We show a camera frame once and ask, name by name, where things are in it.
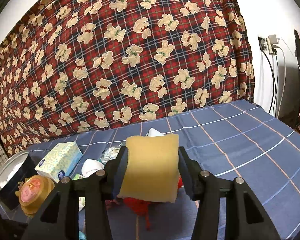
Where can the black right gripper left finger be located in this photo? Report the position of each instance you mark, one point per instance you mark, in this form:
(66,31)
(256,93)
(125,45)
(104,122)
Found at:
(58,216)

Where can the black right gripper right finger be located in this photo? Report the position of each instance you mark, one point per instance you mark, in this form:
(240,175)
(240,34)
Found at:
(246,218)

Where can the white cloth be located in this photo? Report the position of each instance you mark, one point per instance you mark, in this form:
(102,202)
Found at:
(91,166)

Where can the red fabric pouch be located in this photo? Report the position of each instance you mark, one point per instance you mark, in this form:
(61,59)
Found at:
(137,206)

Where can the yellow sponge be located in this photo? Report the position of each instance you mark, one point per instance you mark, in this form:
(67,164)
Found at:
(152,171)

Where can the gold pink tin lid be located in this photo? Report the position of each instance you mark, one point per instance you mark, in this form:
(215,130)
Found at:
(33,192)

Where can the yellow dotted tissue box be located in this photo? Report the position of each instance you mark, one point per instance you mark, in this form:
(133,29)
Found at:
(60,161)

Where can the round metal tin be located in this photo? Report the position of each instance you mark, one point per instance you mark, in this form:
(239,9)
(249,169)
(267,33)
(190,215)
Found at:
(12,173)

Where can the blue checked bed sheet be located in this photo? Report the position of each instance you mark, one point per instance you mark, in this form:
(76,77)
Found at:
(234,137)

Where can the cotton swab plastic bag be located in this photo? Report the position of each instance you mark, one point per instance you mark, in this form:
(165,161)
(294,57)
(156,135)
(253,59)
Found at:
(110,153)

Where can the red plaid teddy bear blanket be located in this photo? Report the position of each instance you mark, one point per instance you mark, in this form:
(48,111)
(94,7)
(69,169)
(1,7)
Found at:
(72,66)

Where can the white charger plug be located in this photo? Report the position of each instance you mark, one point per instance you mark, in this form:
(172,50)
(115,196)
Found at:
(272,42)

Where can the wall power socket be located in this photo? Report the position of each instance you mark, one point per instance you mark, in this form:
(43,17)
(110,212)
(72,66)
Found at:
(262,44)

